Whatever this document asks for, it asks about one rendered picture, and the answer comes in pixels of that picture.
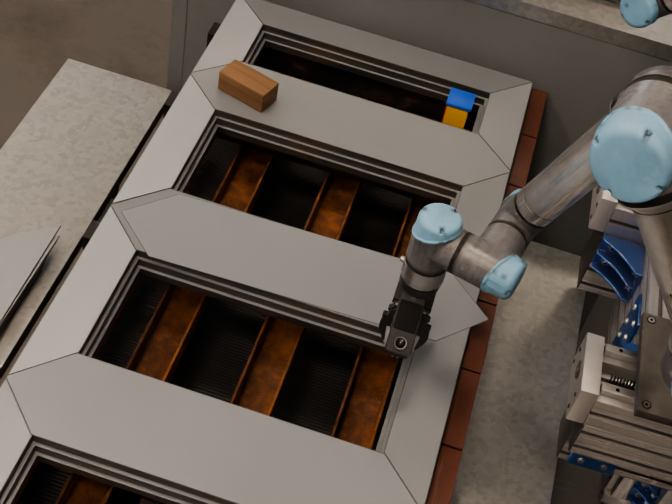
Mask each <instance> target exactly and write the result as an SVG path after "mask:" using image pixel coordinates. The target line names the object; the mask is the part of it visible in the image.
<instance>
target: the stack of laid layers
mask: <svg viewBox="0 0 672 504"><path fill-rule="evenodd" d="M264 47H269V48H272V49H275V50H278V51H282V52H285V53H288V54H292V55H295V56H298V57H301V58H305V59H308V60H311V61H314V62H318V63H321V64H324V65H328V66H331V67H334V68H337V69H341V70H344V71H347V72H351V73H354V74H357V75H360V76H364V77H367V78H370V79H373V80H377V81H380V82H383V83H387V84H390V85H393V86H396V87H400V88H403V89H406V90H409V91H413V92H416V93H419V94H423V95H426V96H429V97H432V98H436V99H439V100H442V101H447V98H448V95H449V93H450V90H451V87H453V88H456V89H460V90H463V91H466V92H469V93H473V94H476V97H475V101H474V104H473V107H472V110H475V111H478V113H477V116H476V120H475V123H474V126H473V129H472V132H473V133H477V134H478V133H479V129H480V126H481V123H482V119H483V116H484V112H485V109H486V106H487V102H488V99H489V96H490V93H487V92H484V91H481V90H477V89H474V88H471V87H467V86H464V85H461V84H458V83H454V82H451V81H448V80H444V79H441V78H438V77H435V76H431V75H428V74H425V73H421V72H418V71H415V70H412V69H408V68H405V67H402V66H398V65H395V64H392V63H388V62H385V61H382V60H379V59H375V58H372V57H369V56H365V55H362V54H359V53H356V52H352V51H349V50H346V49H342V48H339V47H336V46H333V45H329V44H326V43H323V42H319V41H316V40H313V39H310V38H306V37H303V36H300V35H296V34H293V33H290V32H286V31H283V30H280V29H277V28H273V27H270V26H267V25H263V26H262V28H261V29H260V31H259V33H258V35H257V37H256V38H255V40H254V42H253V44H252V46H251V47H250V49H249V51H248V53H247V54H246V56H245V58H244V60H243V61H242V62H245V63H248V64H252V65H255V63H256V61H257V60H258V58H259V56H260V54H261V52H262V50H263V49H264ZM217 133H221V134H224V135H228V136H231V137H234V138H237V139H240V140H244V141H247V142H250V143H253V144H257V145H260V146H263V147H266V148H269V149H273V150H276V151H279V152H282V153H285V154H289V155H292V156H295V157H298V158H301V159H305V160H308V161H311V162H314V163H317V164H321V165H324V166H327V167H330V168H333V169H337V170H340V171H343V172H346V173H350V174H353V175H356V176H359V177H362V178H366V179H369V180H372V181H375V182H378V183H382V184H385V185H388V186H391V187H394V188H398V189H401V190H404V191H407V192H410V193H414V194H417V195H420V196H423V197H427V198H430V199H433V200H436V201H439V202H443V203H446V204H449V205H450V206H452V207H453V208H455V209H456V207H457V204H458V200H459V197H460V194H461V190H462V187H463V186H461V185H457V184H454V183H451V182H448V181H445V180H441V179H438V178H435V177H432V176H428V175H425V174H422V173H419V172H416V171H412V170H409V169H406V168H403V167H399V166H396V165H393V164H390V163H387V162H383V161H380V160H377V159H374V158H370V157H367V156H364V155H361V154H358V153H354V152H351V151H348V150H345V149H341V148H338V147H335V146H332V145H329V144H325V143H322V142H319V141H316V140H312V139H309V138H306V137H303V136H300V135H296V134H293V133H290V132H287V131H283V130H280V129H277V128H274V127H271V126H267V125H264V124H261V123H258V122H254V121H251V120H248V119H245V118H242V117H238V116H235V115H232V114H229V113H225V112H222V111H219V110H216V109H215V111H214V113H213V115H212V117H211V118H210V120H209V122H208V124H207V126H206V127H205V129H204V131H203V133H202V134H201V136H200V138H199V140H198V142H197V143H196V145H195V147H194V149H193V150H192V152H191V154H190V156H189V158H188V159H187V161H186V163H185V165H184V166H183V168H182V170H181V172H180V174H179V175H178V177H177V179H176V181H175V182H174V184H173V186H172V188H168V189H164V190H161V191H157V192H153V193H150V194H146V195H142V196H138V197H135V198H131V199H127V200H123V201H120V202H116V203H112V205H111V207H112V208H113V210H114V212H115V214H116V216H117V217H118V219H119V221H120V223H121V224H122V226H123V228H124V230H125V232H126V233H127V235H128V237H129V239H130V241H131V242H132V244H133V246H134V248H135V249H136V252H135V254H134V255H133V257H132V259H131V261H130V263H129V264H128V266H127V268H126V270H125V271H124V273H123V275H122V277H121V279H120V280H119V282H118V284H117V286H116V287H115V289H114V291H113V293H112V295H111V296H110V298H109V300H108V302H107V303H106V305H105V307H104V309H103V311H102V312H101V314H100V316H99V318H98V319H97V321H96V323H95V325H94V327H93V328H92V330H91V332H90V334H89V335H88V337H87V339H86V341H85V343H84V344H83V346H82V348H81V350H80V351H79V352H78V353H80V354H83V355H86V356H89V357H92V358H94V357H95V355H96V353H97V352H98V350H99V348H100V346H101V344H102V343H103V341H104V339H105V337H106V335H107V333H108V332H109V330H110V328H111V326H112V324H113V322H114V321H115V319H116V317H117V315H118V313H119V311H120V310H121V308H122V306H123V304H124V302H125V301H126V299H127V297H128V295H129V293H130V291H131V290H132V288H133V286H134V284H135V282H136V280H137V279H138V277H139V275H140V274H141V275H144V276H147V277H150V278H154V279H157V280H160V281H163V282H166V283H169V284H172V285H175V286H178V287H181V288H185V289H188V290H191V291H194V292H197V293H200V294H203V295H206V296H209V297H212V298H216V299H219V300H222V301H225V302H228V303H231V304H234V305H237V306H240V307H243V308H247V309H250V310H253V311H256V312H259V313H262V314H265V315H268V316H271V317H275V318H278V319H281V320H284V321H287V322H290V323H293V324H296V325H299V326H302V327H306V328H309V329H312V330H315V331H318V332H321V333H324V334H327V335H330V336H333V337H337V338H340V339H343V340H346V341H349V342H352V343H355V344H358V345H361V346H364V347H368V348H371V349H374V350H377V351H380V352H383V353H386V352H385V344H384V342H383V340H382V337H381V334H380V330H379V325H378V324H375V323H371V322H368V321H364V320H361V319H358V318H354V317H351V316H348V315H344V314H341V313H337V312H334V311H331V310H327V309H324V308H321V307H317V306H314V305H310V304H307V303H304V302H300V301H297V300H294V299H290V298H287V297H284V296H280V295H277V294H273V293H270V292H267V291H263V290H260V289H257V288H253V287H250V286H247V285H243V284H240V283H236V282H233V281H230V280H226V279H223V278H220V277H216V276H213V275H209V274H206V273H203V272H199V271H196V270H193V269H189V268H186V267H183V266H179V265H176V264H172V263H169V262H166V261H162V260H159V259H156V258H152V257H149V256H148V255H147V253H146V252H145V250H144V249H143V247H142V245H141V244H140V242H139V240H138V239H137V237H136V235H135V234H134V232H133V231H132V229H131V227H130V226H129V224H128V222H127V221H126V219H125V217H124V216H123V214H122V213H121V212H122V211H123V210H126V209H129V208H133V207H136V206H139V205H143V204H146V203H150V202H153V201H156V200H160V199H163V198H167V197H170V196H173V195H177V194H183V195H186V196H190V197H193V198H196V199H200V200H203V201H207V202H210V203H213V204H217V205H220V206H224V205H221V204H218V203H215V202H212V201H209V200H206V199H202V198H199V197H196V196H193V195H190V194H187V193H185V191H186V189H187V187H188V186H189V184H190V182H191V180H192V178H193V176H194V175H195V173H196V171H197V169H198V167H199V165H200V164H201V162H202V160H203V158H204V156H205V154H206V153H207V151H208V149H209V147H210V145H211V144H212V142H213V140H214V138H215V136H216V134H217ZM224 207H227V208H230V209H234V208H231V207H228V206H224ZM234 210H237V209H234ZM237 211H240V210H237ZM413 352H414V351H413ZM413 352H411V354H410V356H409V357H408V358H406V359H403V358H402V359H403V361H402V364H401V367H400V371H399V374H398V377H397V381H396V384H395V387H394V391H393V394H392V397H391V401H390V404H389V407H388V410H387V414H386V417H385V420H384V424H383V427H382V430H381V434H380V437H379V440H378V444H377V447H376V450H375V451H378V452H381V453H384V451H385V447H386V444H387V440H388V437H389V434H390V430H391V427H392V423H393V420H394V417H395V413H396V410H397V407H398V403H399V400H400V396H401V393H402V390H403V386H404V383H405V380H406V376H407V373H408V369H409V366H410V363H411V359H412V356H413ZM386 354H387V353H386ZM31 436H32V437H31V439H30V440H29V442H28V444H27V446H26V447H25V449H24V451H23V453H22V455H21V456H20V458H19V460H18V462H17V463H16V465H15V467H14V469H13V471H12V472H11V474H10V476H9V478H8V479H7V481H6V483H5V485H4V487H3V488H2V490H1V492H0V504H14V503H15V501H16V500H17V498H18V496H19V494H20V492H21V490H22V489H23V487H24V485H25V483H26V481H27V479H28V478H29V476H30V474H31V472H32V470H33V468H34V467H35V465H36V463H37V461H40V462H43V463H46V464H49V465H52V466H55V467H58V468H60V469H63V470H66V471H69V472H72V473H75V474H78V475H81V476H84V477H87V478H90V479H93V480H96V481H99V482H102V483H105V484H108V485H111V486H114V487H117V488H120V489H123V490H126V491H129V492H132V493H135V494H138V495H141V496H144V497H147V498H150V499H153V500H156V501H159V502H161V503H164V504H236V503H233V502H231V501H228V500H225V499H222V498H219V497H216V496H213V495H210V494H207V493H204V492H201V491H198V490H195V489H192V488H189V487H186V486H183V485H180V484H177V483H174V482H171V481H168V480H165V479H162V478H159V477H156V476H153V475H150V474H147V473H144V472H141V471H138V470H135V469H132V468H129V467H126V466H123V465H120V464H117V463H114V462H111V461H108V460H105V459H102V458H99V457H96V456H93V455H90V454H87V453H84V452H81V451H78V450H75V449H72V448H69V447H66V446H63V445H60V444H57V443H54V442H51V441H48V440H46V439H43V438H40V437H37V436H34V435H31ZM384 454H385V453H384Z"/></svg>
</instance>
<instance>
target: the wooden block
mask: <svg viewBox="0 0 672 504"><path fill-rule="evenodd" d="M278 86H279V83H278V82H276V81H274V80H272V79H270V78H269V77H267V76H265V75H263V74H261V73H260V72H258V71H256V70H254V69H253V68H251V67H249V66H247V65H245V64H244V63H242V62H240V61H238V60H236V59H235V60H233V61H232V62H231V63H230V64H228V65H227V66H226V67H224V68H223V69H222V70H220V72H219V81H218V89H220V90H222V91H224V92H225V93H227V94H229V95H231V96H232V97H234V98H236V99H238V100H239V101H241V102H243V103H245V104H246V105H248V106H250V107H252V108H253V109H255V110H257V111H259V112H263V111H264V110H265V109H266V108H267V107H269V106H270V105H271V104H272V103H273V102H275V101H276V99H277V92H278Z"/></svg>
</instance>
